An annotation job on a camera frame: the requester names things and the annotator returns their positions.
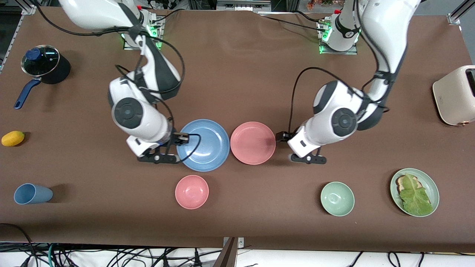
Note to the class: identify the dark brown beam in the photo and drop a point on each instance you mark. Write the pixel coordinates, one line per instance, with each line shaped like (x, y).
(226, 257)

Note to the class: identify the pink bowl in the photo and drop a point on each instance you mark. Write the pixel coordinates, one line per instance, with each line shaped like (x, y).
(192, 191)

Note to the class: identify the green lettuce leaf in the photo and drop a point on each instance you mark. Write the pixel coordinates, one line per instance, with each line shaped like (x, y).
(415, 198)

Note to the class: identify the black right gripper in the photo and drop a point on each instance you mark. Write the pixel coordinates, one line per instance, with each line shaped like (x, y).
(177, 138)

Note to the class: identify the beige toaster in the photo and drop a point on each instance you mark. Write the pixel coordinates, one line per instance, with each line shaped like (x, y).
(452, 96)

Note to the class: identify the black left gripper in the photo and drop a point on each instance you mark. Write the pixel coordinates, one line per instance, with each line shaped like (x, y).
(286, 136)

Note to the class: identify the blue plate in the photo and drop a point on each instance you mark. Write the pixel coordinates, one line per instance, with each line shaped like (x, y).
(209, 150)

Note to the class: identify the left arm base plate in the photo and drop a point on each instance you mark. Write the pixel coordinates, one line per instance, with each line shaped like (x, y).
(350, 52)

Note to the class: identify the silver metal bracket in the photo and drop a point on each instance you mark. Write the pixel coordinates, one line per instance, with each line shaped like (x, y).
(241, 241)

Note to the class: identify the blue cup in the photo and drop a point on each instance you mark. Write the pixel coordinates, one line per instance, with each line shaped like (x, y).
(31, 194)

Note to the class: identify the green plate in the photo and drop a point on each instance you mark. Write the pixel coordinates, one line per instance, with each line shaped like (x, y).
(432, 185)

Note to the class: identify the yellow mango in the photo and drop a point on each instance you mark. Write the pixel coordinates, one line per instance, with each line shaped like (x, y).
(13, 138)

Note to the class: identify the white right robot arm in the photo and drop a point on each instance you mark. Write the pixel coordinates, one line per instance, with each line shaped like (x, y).
(148, 122)

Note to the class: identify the silver aluminium frame profile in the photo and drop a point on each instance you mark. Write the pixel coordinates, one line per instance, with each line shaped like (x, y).
(29, 8)
(462, 13)

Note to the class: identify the toast slice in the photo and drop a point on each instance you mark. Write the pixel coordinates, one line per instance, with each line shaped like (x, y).
(400, 182)

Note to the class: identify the green bowl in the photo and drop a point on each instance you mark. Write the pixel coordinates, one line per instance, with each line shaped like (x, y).
(337, 198)

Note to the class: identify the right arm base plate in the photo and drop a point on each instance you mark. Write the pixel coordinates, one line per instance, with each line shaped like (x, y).
(160, 42)

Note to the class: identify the pink plate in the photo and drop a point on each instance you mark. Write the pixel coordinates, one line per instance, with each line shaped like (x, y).
(252, 144)

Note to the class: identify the grey metal frame rail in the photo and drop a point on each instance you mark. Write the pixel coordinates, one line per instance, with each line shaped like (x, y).
(241, 4)

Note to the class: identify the glass lid blue knob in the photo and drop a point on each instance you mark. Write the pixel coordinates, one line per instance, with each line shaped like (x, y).
(44, 63)

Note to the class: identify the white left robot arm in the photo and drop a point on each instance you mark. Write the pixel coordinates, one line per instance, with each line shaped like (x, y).
(323, 135)

